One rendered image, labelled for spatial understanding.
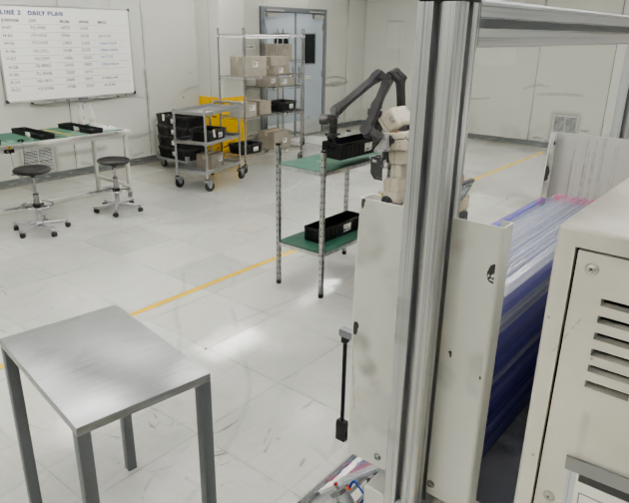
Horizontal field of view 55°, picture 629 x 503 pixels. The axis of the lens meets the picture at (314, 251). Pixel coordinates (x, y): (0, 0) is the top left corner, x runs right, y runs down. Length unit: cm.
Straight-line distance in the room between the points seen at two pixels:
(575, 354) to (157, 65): 886
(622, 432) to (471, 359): 14
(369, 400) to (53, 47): 788
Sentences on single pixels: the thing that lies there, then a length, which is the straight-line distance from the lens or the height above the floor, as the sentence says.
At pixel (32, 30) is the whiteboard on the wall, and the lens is 828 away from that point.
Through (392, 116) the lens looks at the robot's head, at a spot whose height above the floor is 133.
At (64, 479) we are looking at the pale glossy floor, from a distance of 304.
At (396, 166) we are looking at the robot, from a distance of 428.
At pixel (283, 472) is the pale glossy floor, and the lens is 289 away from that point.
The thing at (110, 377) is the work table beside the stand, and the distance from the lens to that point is 211.
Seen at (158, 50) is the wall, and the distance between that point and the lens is 928.
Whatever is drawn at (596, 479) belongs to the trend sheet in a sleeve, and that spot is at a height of 149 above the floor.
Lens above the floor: 187
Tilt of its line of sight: 20 degrees down
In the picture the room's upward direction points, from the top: 1 degrees clockwise
